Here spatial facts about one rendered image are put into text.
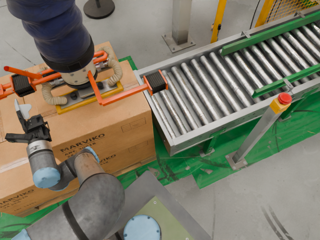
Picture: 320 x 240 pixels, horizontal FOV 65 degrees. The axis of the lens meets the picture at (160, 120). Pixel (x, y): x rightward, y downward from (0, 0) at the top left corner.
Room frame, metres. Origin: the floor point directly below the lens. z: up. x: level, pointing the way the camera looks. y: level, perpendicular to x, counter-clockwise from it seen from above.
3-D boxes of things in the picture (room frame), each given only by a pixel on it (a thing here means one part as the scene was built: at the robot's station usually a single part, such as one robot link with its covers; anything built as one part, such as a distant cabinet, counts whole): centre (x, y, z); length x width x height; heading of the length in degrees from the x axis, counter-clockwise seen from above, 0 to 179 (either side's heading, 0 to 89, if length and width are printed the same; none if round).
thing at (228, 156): (0.69, -0.67, 0.01); 0.15 x 0.15 x 0.03; 22
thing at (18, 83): (0.70, 0.62, 1.24); 0.10 x 0.08 x 0.06; 23
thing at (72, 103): (0.71, 0.35, 1.13); 0.34 x 0.10 x 0.05; 113
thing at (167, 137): (0.93, 0.05, 0.58); 0.70 x 0.03 x 0.06; 22
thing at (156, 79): (0.67, 0.01, 1.24); 0.09 x 0.08 x 0.05; 23
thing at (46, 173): (0.29, 0.45, 1.23); 0.12 x 0.09 x 0.10; 23
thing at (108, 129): (0.78, 0.40, 0.74); 0.60 x 0.40 x 0.40; 111
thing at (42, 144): (0.37, 0.49, 1.24); 0.09 x 0.05 x 0.10; 113
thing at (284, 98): (0.69, -0.67, 1.02); 0.07 x 0.07 x 0.04
